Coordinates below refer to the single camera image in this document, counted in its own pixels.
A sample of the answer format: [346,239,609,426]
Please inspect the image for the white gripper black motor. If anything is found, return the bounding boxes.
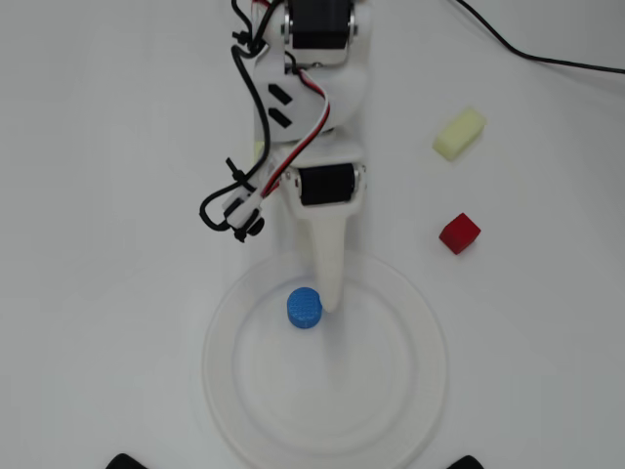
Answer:
[267,141,368,315]

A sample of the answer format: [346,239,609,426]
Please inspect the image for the blue ribbed cylinder block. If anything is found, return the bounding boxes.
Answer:
[285,286,324,331]

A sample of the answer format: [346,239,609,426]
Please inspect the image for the red cube block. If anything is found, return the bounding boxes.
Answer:
[437,212,482,256]

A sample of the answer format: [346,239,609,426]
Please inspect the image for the black zip tie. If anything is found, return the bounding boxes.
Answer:
[225,156,256,186]

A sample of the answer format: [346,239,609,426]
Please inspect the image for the white round plate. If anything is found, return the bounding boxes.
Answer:
[201,246,448,469]

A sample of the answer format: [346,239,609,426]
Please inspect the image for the black stand foot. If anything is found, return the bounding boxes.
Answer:
[447,453,492,469]
[104,452,147,469]

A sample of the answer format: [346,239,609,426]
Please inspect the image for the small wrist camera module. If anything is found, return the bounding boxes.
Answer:
[222,188,268,243]

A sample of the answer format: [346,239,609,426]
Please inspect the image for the red white black servo wire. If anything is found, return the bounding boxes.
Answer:
[258,63,333,201]

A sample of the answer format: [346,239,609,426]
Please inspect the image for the thin black power cable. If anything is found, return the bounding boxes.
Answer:
[455,0,625,75]

